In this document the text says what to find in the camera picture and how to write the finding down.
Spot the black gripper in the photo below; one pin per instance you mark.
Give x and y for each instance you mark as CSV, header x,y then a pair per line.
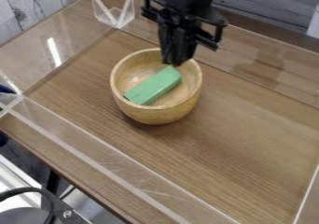
x,y
188,22

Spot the green rectangular block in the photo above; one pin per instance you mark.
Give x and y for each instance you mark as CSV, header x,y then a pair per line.
x,y
153,87

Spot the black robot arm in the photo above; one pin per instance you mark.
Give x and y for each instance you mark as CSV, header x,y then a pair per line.
x,y
188,23

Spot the brown wooden bowl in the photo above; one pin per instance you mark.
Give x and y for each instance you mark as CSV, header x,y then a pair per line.
x,y
175,104

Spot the blue object at left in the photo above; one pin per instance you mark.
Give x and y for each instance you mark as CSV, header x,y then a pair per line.
x,y
5,89

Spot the black table leg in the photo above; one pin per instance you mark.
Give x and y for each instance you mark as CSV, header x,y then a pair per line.
x,y
52,182

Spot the clear acrylic corner bracket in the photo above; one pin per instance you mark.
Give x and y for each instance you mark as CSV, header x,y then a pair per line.
x,y
115,17

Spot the clear acrylic tray wall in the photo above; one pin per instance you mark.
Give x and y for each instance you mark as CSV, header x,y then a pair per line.
x,y
236,163

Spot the black metal bracket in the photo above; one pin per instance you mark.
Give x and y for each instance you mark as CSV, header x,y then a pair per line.
x,y
60,211

